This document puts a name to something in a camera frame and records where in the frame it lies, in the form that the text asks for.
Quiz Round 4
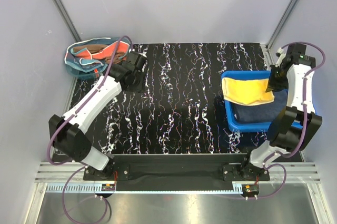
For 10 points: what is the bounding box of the yellow towel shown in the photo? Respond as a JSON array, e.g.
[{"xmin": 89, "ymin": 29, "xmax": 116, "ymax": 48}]
[{"xmin": 222, "ymin": 77, "xmax": 275, "ymax": 106}]

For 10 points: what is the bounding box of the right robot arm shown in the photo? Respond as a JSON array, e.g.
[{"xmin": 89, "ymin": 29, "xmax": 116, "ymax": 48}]
[{"xmin": 238, "ymin": 42, "xmax": 325, "ymax": 180}]

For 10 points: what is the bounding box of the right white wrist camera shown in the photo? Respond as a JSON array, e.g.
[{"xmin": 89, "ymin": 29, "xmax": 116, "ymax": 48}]
[{"xmin": 275, "ymin": 47, "xmax": 286, "ymax": 67}]

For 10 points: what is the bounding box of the teal hello towel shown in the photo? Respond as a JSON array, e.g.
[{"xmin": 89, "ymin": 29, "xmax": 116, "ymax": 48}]
[{"xmin": 64, "ymin": 50, "xmax": 107, "ymax": 73}]

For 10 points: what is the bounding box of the black marbled table mat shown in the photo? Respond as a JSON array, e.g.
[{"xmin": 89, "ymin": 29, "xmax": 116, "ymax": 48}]
[{"xmin": 86, "ymin": 42, "xmax": 270, "ymax": 154}]

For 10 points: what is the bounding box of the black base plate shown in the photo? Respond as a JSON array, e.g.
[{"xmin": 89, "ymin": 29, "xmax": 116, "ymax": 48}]
[{"xmin": 83, "ymin": 154, "xmax": 270, "ymax": 193}]

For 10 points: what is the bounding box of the blue plastic bin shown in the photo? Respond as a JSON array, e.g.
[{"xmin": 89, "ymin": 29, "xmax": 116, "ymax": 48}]
[{"xmin": 220, "ymin": 70, "xmax": 320, "ymax": 133}]

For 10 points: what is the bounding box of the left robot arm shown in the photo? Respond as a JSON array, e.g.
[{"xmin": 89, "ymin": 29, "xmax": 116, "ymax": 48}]
[{"xmin": 48, "ymin": 51, "xmax": 147, "ymax": 180}]

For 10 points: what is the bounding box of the aluminium frame rail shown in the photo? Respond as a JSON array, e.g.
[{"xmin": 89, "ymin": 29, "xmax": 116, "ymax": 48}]
[{"xmin": 34, "ymin": 162, "xmax": 322, "ymax": 182}]

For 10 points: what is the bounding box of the teal mesh laundry basket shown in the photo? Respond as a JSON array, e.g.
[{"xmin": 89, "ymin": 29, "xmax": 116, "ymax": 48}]
[{"xmin": 64, "ymin": 37, "xmax": 132, "ymax": 80}]

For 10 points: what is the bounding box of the slotted cable duct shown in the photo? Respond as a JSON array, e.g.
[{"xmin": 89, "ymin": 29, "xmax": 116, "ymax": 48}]
[{"xmin": 46, "ymin": 183, "xmax": 260, "ymax": 193}]

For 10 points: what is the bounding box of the dark blue towel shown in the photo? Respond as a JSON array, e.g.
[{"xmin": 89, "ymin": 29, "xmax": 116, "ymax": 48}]
[{"xmin": 231, "ymin": 90, "xmax": 288, "ymax": 123}]

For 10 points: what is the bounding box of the purple cable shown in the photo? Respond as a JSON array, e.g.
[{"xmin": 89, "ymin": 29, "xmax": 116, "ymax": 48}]
[
  {"xmin": 244, "ymin": 41, "xmax": 326, "ymax": 200},
  {"xmin": 46, "ymin": 35, "xmax": 132, "ymax": 222}
]

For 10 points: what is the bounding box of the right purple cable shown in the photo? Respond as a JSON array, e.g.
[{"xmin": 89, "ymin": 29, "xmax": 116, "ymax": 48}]
[{"xmin": 244, "ymin": 41, "xmax": 326, "ymax": 200}]

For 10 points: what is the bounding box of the orange towel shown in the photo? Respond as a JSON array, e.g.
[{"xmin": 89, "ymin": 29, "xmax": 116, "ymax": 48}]
[{"xmin": 71, "ymin": 41, "xmax": 130, "ymax": 66}]

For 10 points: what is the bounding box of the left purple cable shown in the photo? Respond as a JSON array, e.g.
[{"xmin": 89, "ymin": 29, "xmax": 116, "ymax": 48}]
[{"xmin": 46, "ymin": 35, "xmax": 132, "ymax": 222}]

